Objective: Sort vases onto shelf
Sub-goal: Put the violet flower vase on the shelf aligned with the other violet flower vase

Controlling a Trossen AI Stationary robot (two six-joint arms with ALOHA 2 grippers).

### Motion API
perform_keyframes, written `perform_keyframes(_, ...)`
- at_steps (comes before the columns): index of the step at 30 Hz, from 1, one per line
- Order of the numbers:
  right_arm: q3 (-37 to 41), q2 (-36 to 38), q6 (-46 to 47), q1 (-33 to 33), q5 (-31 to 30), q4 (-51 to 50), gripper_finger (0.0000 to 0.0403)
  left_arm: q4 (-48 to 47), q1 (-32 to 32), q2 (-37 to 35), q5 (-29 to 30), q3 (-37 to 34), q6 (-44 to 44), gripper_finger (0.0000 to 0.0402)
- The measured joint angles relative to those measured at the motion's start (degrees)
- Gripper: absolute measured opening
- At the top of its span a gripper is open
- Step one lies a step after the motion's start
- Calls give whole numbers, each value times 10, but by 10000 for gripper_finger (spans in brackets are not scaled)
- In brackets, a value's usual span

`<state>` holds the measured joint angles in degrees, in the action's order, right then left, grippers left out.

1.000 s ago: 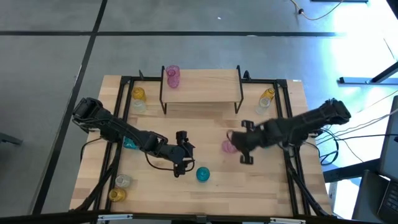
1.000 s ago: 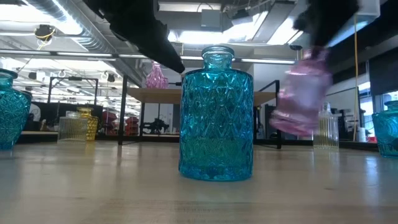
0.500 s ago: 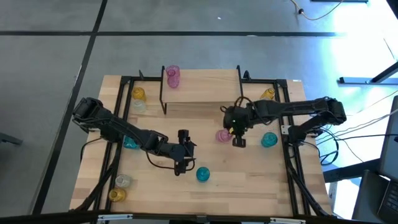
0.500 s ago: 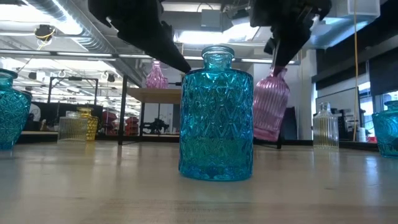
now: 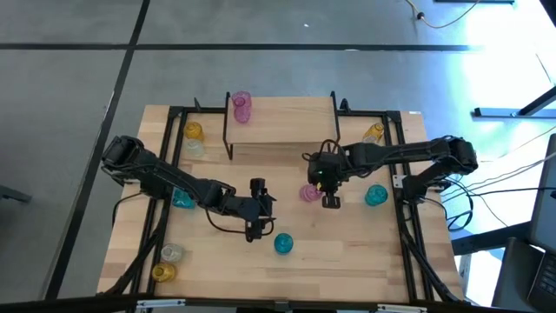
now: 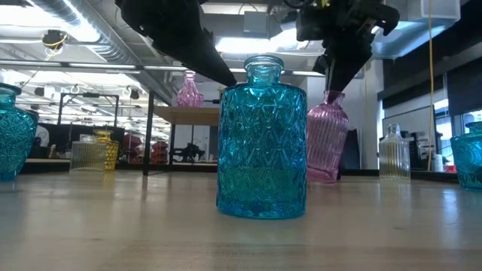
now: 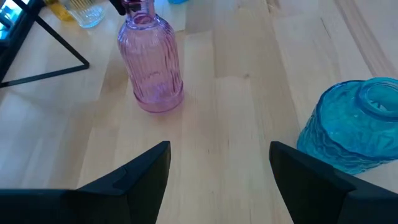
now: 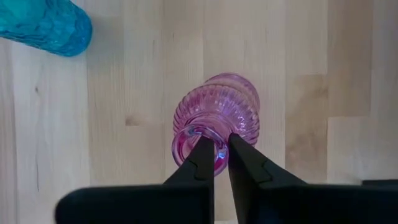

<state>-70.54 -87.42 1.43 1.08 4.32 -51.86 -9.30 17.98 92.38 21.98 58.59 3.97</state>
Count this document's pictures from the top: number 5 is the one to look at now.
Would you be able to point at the black front crossbar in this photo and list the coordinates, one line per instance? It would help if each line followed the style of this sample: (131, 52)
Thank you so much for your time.
(65, 306)

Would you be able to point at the silver bracket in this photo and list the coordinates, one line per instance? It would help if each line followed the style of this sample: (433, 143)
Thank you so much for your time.
(401, 309)
(160, 303)

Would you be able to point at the black laptop keyboard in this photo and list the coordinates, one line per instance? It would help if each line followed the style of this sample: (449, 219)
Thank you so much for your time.
(545, 280)

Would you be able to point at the black stand base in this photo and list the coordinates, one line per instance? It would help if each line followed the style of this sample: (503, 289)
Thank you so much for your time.
(495, 112)

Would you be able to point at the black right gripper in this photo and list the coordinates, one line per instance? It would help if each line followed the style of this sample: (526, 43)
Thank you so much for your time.
(326, 169)

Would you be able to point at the blue rippled glass vase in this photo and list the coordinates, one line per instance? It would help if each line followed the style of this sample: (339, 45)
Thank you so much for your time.
(283, 243)

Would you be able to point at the black floor beam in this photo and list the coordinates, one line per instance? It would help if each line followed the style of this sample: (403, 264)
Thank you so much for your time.
(486, 238)

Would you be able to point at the black metal table frame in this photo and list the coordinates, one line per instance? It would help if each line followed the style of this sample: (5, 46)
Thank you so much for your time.
(393, 115)

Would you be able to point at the pink ribbed glass vase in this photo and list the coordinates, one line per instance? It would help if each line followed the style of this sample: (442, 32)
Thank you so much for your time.
(309, 193)

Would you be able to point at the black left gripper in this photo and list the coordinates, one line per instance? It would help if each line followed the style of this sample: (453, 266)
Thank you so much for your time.
(254, 211)

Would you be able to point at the silver mounting plate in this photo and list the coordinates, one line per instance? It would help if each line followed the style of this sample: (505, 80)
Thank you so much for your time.
(398, 181)

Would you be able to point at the clear ribbed glass vase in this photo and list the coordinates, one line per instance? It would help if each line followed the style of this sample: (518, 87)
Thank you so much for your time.
(195, 148)

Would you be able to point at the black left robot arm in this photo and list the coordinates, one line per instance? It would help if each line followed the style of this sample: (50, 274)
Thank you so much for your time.
(174, 178)

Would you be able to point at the dark grey monitor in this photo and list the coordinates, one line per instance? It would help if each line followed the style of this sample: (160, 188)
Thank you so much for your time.
(546, 195)

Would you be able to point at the yellow diamond-pattern glass vase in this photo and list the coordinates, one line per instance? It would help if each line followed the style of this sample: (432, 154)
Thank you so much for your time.
(193, 130)

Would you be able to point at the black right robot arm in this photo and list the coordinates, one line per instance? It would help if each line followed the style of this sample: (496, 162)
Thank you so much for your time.
(404, 150)

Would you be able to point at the tall yellow glass vase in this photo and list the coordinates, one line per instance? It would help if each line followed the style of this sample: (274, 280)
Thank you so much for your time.
(375, 130)

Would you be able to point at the dark furniture foot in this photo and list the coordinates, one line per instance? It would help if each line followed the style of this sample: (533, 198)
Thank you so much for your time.
(13, 194)

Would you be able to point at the wooden shelf with black frame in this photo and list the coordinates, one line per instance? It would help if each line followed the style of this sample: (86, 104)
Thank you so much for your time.
(286, 119)

